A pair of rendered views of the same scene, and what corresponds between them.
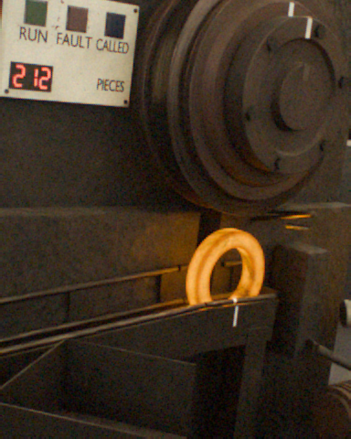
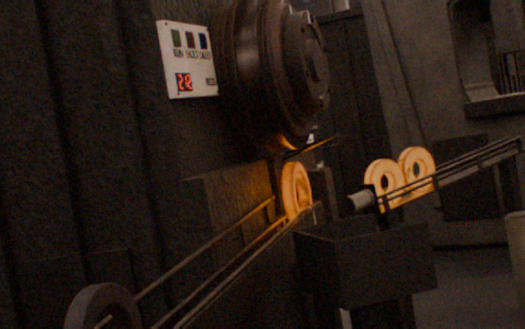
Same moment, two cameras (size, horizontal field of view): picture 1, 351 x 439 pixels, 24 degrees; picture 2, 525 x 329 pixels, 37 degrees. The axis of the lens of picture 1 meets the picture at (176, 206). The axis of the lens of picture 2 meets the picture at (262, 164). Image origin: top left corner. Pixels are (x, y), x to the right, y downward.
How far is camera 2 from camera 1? 1.08 m
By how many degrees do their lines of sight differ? 29
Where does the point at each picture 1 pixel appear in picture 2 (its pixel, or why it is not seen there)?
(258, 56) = (300, 37)
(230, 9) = (270, 14)
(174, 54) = (257, 47)
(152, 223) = (252, 170)
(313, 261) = (326, 174)
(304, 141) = (321, 89)
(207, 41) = (268, 35)
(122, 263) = (250, 201)
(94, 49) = (199, 58)
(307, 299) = (331, 200)
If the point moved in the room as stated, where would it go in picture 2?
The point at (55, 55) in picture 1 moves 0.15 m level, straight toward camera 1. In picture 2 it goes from (187, 65) to (224, 54)
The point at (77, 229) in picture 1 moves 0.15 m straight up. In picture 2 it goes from (230, 180) to (219, 120)
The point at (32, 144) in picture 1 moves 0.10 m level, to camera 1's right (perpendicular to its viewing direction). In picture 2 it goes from (188, 130) to (225, 123)
